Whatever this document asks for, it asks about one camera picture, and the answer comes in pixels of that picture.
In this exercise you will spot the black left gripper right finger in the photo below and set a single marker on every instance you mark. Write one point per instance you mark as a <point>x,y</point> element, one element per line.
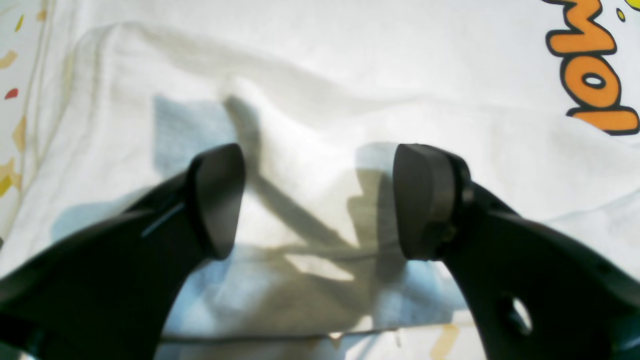
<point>533,292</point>

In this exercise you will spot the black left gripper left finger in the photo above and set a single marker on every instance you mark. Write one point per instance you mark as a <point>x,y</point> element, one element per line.
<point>105,292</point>

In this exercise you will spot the white printed T-shirt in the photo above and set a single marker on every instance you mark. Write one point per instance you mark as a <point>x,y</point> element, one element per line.
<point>350,125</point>

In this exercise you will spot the terrazzo patterned tablecloth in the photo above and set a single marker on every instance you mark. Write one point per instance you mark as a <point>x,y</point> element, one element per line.
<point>20,100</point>

